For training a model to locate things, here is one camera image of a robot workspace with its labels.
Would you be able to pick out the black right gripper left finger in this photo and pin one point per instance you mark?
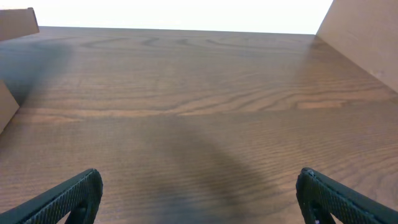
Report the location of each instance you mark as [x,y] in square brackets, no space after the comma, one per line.
[77,198]

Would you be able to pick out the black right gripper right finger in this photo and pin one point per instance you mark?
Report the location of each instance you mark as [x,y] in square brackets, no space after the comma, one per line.
[322,200]

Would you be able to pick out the brown cardboard box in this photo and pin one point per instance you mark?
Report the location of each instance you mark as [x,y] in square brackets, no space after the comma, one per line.
[15,23]

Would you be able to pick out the beige panel at right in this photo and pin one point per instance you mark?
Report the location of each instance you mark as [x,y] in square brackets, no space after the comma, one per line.
[365,31]

